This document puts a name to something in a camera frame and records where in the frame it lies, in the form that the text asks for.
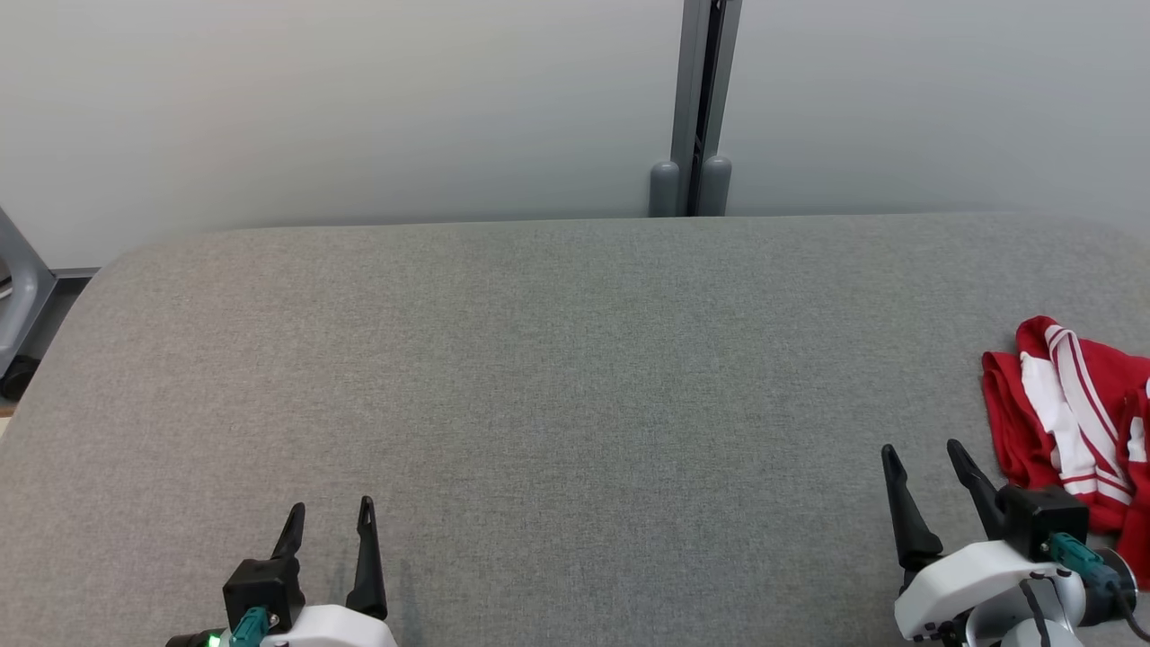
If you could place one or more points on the red white-sleeved Bulls jersey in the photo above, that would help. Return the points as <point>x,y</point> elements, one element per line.
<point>1002,413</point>

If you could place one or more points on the grey metal partition post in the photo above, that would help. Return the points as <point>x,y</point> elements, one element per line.
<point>696,90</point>

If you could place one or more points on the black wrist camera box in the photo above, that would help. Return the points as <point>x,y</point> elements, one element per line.
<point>1042,521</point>
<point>265,584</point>

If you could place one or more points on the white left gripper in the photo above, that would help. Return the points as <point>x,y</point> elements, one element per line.
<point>332,629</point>

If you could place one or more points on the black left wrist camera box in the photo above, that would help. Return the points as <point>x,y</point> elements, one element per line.
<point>265,584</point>

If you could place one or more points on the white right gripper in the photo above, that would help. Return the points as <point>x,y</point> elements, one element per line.
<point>970,584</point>

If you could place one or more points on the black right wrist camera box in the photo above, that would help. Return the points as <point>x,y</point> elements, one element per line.
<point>1042,521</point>

